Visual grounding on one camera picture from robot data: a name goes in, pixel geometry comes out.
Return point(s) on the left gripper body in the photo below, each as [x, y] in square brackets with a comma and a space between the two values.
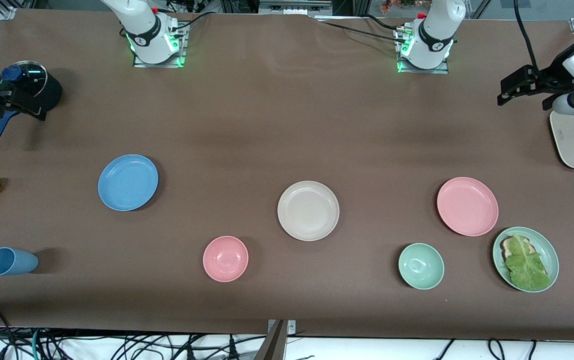
[551, 81]

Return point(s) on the pink plate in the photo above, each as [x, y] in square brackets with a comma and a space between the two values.
[467, 206]

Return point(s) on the blue plate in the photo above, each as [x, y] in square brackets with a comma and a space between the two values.
[128, 182]

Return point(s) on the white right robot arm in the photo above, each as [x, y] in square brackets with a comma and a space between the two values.
[147, 40]

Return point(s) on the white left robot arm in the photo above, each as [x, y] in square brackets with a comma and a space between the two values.
[437, 35]

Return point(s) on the dark blue saucepan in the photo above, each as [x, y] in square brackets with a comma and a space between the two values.
[53, 92]

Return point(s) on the toasted bread slice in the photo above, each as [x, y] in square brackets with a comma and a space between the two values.
[506, 246]

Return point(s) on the blue cup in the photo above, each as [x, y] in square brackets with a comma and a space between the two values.
[12, 261]

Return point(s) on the green plate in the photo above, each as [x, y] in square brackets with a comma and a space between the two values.
[549, 250]

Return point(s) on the green lettuce leaf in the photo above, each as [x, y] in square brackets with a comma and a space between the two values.
[527, 265]

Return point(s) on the green bowl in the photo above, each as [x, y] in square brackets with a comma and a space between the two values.
[421, 266]

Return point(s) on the grey power strip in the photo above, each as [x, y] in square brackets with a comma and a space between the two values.
[294, 7]

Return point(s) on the beige plate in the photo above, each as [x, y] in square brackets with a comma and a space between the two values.
[308, 210]

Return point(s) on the brown table cloth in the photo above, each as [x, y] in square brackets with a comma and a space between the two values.
[267, 125]

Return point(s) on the pink bowl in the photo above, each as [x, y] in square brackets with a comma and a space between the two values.
[225, 259]

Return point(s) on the metal table bracket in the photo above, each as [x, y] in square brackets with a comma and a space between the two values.
[292, 327]

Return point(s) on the dark brown post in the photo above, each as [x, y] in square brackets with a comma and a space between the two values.
[273, 345]

